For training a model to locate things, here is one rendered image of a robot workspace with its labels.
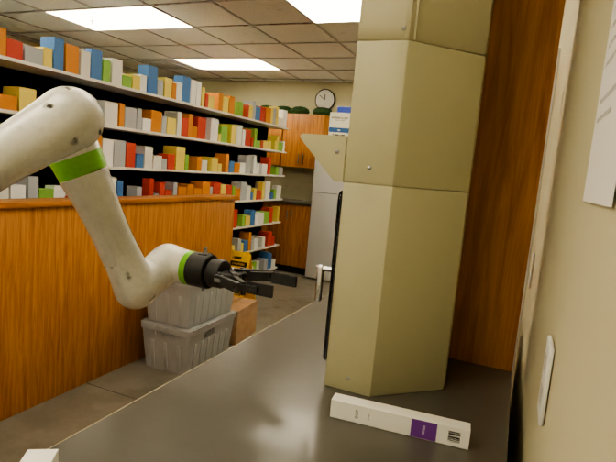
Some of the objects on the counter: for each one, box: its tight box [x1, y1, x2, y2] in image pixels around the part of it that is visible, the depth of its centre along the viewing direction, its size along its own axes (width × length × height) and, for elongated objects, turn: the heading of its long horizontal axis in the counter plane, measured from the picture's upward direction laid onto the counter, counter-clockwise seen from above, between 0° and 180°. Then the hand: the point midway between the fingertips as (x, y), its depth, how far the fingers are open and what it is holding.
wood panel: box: [448, 0, 566, 371], centre depth 136 cm, size 49×3×140 cm
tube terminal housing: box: [325, 40, 486, 397], centre depth 120 cm, size 25×32×77 cm
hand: (280, 285), depth 124 cm, fingers open, 13 cm apart
